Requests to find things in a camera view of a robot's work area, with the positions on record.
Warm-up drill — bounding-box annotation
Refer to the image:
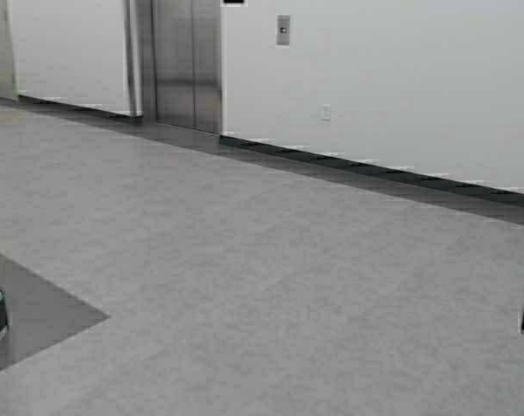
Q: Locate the elevator call button panel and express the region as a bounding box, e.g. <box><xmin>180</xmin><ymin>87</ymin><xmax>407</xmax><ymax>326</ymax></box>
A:
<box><xmin>276</xmin><ymin>15</ymin><xmax>291</xmax><ymax>46</ymax></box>

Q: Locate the steel elevator door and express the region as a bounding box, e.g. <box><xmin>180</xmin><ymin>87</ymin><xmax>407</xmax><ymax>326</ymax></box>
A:
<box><xmin>137</xmin><ymin>0</ymin><xmax>222</xmax><ymax>134</ymax></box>

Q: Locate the white wall outlet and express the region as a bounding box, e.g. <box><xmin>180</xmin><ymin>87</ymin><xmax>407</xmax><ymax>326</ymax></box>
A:
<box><xmin>321</xmin><ymin>104</ymin><xmax>331</xmax><ymax>121</ymax></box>

